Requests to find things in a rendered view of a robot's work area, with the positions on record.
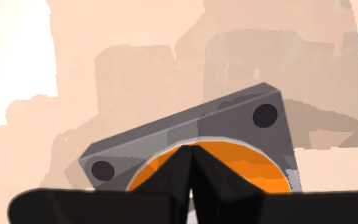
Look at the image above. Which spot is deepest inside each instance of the grey square base plate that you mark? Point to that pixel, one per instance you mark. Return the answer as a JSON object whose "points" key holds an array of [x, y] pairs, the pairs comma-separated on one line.
{"points": [[255, 115]]}

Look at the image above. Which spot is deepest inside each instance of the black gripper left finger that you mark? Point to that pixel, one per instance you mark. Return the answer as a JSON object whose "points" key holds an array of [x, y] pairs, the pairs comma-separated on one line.
{"points": [[163, 198]]}

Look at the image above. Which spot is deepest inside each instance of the orange round plate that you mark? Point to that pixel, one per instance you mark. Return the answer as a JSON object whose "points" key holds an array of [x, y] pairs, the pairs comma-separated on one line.
{"points": [[248, 161]]}

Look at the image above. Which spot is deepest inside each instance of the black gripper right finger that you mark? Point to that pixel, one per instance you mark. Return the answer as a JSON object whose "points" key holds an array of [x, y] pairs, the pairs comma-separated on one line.
{"points": [[222, 196]]}

